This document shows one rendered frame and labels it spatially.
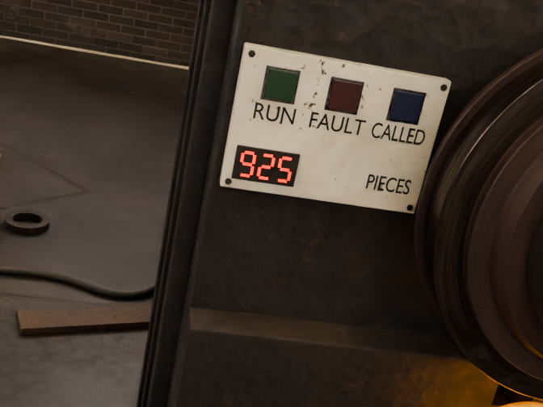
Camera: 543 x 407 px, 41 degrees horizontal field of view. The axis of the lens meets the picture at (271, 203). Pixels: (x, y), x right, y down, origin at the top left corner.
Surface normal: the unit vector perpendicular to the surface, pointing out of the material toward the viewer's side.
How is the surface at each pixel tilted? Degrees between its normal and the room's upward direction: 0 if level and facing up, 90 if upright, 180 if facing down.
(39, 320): 0
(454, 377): 90
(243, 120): 90
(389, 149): 90
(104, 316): 0
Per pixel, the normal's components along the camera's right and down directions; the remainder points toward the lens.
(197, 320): 0.19, -0.92
